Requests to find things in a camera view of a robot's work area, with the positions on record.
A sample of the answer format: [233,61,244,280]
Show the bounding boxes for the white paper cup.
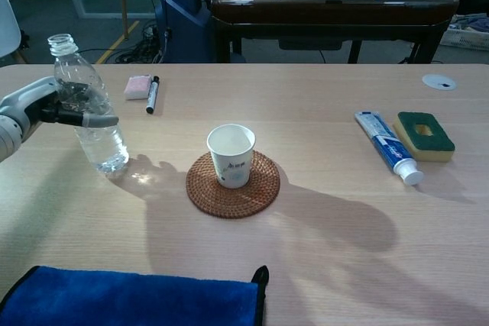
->
[206,123,256,189]

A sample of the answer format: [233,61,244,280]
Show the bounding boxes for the round woven rattan coaster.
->
[186,149,281,219]

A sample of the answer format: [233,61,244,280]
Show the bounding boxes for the blue microfiber towel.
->
[0,264,270,326]

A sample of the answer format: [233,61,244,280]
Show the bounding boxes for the pink white eraser block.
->
[125,75,152,102]

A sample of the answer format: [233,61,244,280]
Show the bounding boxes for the dark wooden mahjong table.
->
[209,0,460,64]

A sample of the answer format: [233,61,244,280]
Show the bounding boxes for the white plastic basket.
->
[442,16,489,50]

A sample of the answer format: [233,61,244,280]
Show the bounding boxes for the transparent plastic water bottle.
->
[47,33,130,174]

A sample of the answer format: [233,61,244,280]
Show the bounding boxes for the white chair with wooden legs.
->
[0,0,28,66]

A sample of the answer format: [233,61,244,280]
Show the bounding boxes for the white round cable grommet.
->
[422,73,457,92]

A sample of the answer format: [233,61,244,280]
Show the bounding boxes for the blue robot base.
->
[154,0,245,64]

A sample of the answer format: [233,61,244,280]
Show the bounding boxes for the tangled black floor cables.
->
[72,22,161,64]

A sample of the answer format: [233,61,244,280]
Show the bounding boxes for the blue white toothpaste tube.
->
[354,111,425,186]

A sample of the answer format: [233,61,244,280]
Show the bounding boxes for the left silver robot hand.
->
[0,76,119,140]

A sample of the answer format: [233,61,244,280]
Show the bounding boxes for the green yellow scouring sponge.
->
[393,111,456,163]

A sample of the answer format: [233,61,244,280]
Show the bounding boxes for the black white marker pen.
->
[145,76,161,115]

